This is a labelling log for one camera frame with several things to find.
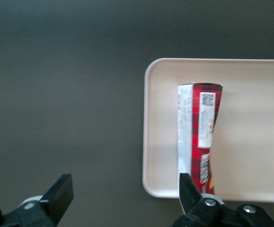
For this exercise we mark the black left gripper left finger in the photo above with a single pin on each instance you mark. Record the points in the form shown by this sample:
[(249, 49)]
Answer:
[(58, 196)]

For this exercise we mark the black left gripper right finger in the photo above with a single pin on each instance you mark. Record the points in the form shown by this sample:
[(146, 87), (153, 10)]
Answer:
[(190, 196)]

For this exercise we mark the red tartan cookie box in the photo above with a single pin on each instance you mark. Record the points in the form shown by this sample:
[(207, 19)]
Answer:
[(203, 132)]

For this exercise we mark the cream rectangular plastic tray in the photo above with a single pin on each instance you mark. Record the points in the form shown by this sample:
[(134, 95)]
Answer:
[(245, 106)]

